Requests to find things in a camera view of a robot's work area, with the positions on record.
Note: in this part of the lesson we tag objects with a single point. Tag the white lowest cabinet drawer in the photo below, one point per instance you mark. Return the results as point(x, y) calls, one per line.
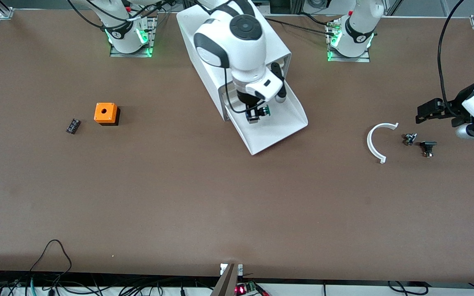
point(278, 127)

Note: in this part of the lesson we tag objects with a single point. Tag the circuit board with red display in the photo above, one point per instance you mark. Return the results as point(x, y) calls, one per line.
point(245, 289)

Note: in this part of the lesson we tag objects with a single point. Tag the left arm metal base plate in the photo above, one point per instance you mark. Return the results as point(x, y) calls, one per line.
point(364, 59)

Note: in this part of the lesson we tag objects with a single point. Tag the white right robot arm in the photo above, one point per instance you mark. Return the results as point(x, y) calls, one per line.
point(241, 45)

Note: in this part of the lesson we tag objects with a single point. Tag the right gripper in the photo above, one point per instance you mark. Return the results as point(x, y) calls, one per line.
point(245, 98)

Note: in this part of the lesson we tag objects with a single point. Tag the white curved plastic bracket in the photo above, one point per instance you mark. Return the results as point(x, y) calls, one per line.
point(370, 142)

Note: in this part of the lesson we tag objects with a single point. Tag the white intermediate cabinet drawer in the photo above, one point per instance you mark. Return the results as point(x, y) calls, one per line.
point(227, 100)

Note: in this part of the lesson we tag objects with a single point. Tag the white drawer cabinet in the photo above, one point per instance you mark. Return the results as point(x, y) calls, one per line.
point(187, 28)

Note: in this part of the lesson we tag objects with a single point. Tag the small black button part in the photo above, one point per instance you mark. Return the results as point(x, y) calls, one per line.
point(428, 145)

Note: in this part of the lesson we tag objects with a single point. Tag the green push button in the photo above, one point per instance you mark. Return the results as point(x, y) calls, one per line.
point(266, 110)

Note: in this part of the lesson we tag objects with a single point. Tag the white uppermost cabinet drawer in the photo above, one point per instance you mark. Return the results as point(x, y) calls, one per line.
point(225, 89)

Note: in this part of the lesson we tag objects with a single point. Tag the small grey metal part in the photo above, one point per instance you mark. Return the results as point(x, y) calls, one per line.
point(410, 139)

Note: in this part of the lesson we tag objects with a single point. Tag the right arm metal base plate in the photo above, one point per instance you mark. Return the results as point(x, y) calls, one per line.
point(149, 48)

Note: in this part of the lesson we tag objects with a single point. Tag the small black contact block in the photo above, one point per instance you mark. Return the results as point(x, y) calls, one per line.
point(73, 126)

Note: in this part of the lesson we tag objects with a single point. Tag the orange button box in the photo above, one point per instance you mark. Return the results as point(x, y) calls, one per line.
point(105, 112)

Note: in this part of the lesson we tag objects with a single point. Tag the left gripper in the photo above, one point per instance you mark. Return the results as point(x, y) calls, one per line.
point(453, 107)

